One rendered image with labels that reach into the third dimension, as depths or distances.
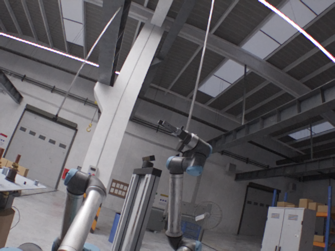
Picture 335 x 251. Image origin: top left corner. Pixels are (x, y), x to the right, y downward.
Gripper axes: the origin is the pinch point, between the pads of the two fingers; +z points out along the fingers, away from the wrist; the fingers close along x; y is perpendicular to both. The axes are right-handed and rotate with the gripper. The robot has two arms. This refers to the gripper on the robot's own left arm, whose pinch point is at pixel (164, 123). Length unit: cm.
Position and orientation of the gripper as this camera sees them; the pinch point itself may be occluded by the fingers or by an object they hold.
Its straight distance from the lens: 114.5
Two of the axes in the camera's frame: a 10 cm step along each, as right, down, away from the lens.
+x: 2.1, 0.6, -9.8
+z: -8.2, -5.3, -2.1
